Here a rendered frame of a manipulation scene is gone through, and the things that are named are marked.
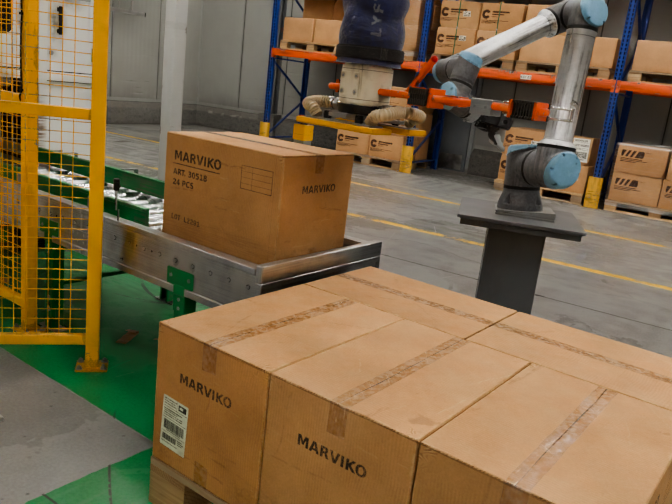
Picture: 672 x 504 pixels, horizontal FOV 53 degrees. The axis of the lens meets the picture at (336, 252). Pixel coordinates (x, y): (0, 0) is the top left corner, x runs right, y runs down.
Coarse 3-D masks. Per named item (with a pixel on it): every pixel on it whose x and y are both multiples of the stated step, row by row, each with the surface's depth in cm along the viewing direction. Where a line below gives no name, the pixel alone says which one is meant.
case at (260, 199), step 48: (192, 144) 249; (240, 144) 241; (288, 144) 260; (192, 192) 252; (240, 192) 237; (288, 192) 228; (336, 192) 251; (192, 240) 256; (240, 240) 240; (288, 240) 235; (336, 240) 258
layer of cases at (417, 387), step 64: (192, 320) 181; (256, 320) 186; (320, 320) 192; (384, 320) 198; (448, 320) 205; (512, 320) 212; (192, 384) 172; (256, 384) 158; (320, 384) 152; (384, 384) 156; (448, 384) 160; (512, 384) 164; (576, 384) 168; (640, 384) 173; (192, 448) 176; (256, 448) 161; (320, 448) 148; (384, 448) 138; (448, 448) 131; (512, 448) 134; (576, 448) 137; (640, 448) 140
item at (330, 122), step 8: (328, 112) 223; (296, 120) 228; (304, 120) 225; (312, 120) 222; (320, 120) 220; (328, 120) 220; (336, 120) 217; (344, 120) 222; (360, 120) 214; (336, 128) 216; (344, 128) 213; (352, 128) 211; (360, 128) 209; (368, 128) 207; (376, 128) 209; (384, 128) 213
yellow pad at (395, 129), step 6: (348, 120) 237; (354, 120) 237; (384, 126) 226; (390, 126) 226; (396, 126) 225; (402, 126) 227; (396, 132) 223; (402, 132) 221; (408, 132) 220; (414, 132) 222; (420, 132) 224
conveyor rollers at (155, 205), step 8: (40, 168) 380; (48, 168) 377; (56, 168) 380; (56, 176) 360; (64, 176) 364; (80, 184) 343; (88, 184) 347; (104, 184) 354; (112, 184) 357; (104, 192) 334; (112, 192) 337; (120, 192) 341; (128, 192) 337; (136, 192) 339; (128, 200) 324; (136, 200) 328; (144, 200) 322; (152, 200) 326; (160, 200) 329; (152, 208) 314; (160, 208) 309; (152, 216) 293; (160, 216) 296; (152, 224) 282; (160, 224) 285
